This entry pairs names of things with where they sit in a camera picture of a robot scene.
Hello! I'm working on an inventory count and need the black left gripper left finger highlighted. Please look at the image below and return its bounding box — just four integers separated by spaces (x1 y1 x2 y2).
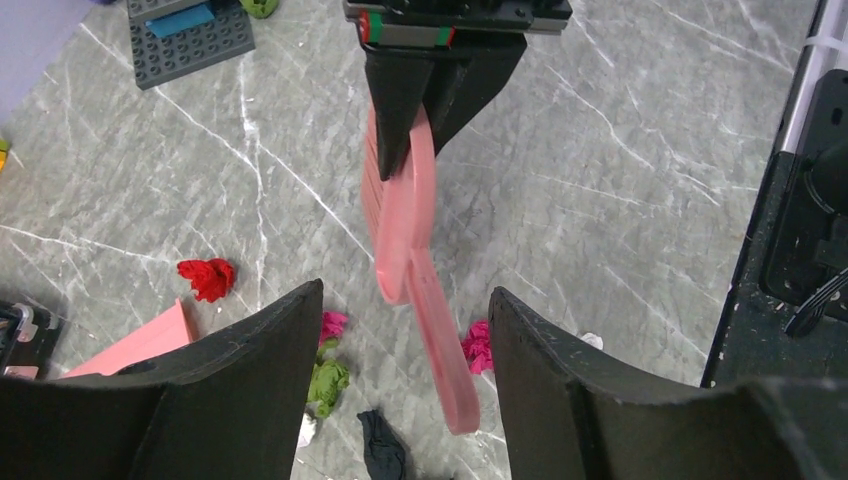
1 279 323 479

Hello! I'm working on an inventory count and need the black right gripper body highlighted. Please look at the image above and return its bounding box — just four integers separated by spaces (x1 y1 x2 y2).
342 0 573 48

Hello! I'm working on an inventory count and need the magenta paper scrap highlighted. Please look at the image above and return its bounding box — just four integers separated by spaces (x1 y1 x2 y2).
319 311 348 346
461 320 494 375

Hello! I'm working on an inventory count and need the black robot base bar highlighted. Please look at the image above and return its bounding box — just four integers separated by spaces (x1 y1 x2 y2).
701 69 847 387

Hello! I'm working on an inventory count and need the grey toy brick baseplate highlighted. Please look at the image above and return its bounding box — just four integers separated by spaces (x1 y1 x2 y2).
127 1 255 90

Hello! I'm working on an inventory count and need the black paper scrap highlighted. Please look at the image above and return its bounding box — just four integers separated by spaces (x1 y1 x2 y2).
357 410 407 480

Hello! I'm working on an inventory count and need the black cable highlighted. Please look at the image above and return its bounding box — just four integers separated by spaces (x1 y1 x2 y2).
784 268 848 339

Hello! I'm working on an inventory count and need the white paper scrap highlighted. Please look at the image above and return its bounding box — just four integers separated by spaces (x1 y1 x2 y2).
297 411 317 449

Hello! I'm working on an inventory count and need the pink hand brush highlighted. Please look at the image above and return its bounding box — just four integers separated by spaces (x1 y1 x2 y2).
361 108 480 435

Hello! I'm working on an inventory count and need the pink plastic dustpan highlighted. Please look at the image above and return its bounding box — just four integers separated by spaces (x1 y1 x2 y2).
62 299 197 379

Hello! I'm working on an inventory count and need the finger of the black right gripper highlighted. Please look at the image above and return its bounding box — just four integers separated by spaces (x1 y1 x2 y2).
423 33 527 152
365 48 434 181

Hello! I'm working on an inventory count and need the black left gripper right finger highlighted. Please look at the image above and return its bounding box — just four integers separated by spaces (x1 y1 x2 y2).
488 287 847 479

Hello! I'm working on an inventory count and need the black poker chip case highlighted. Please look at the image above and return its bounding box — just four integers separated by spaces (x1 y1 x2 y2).
1 301 64 380

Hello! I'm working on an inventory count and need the red paper scrap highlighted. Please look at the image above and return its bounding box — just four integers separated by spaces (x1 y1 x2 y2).
176 258 236 303

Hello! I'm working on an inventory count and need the green paper scrap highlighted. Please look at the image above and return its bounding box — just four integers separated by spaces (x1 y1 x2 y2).
239 0 280 19
306 337 350 419

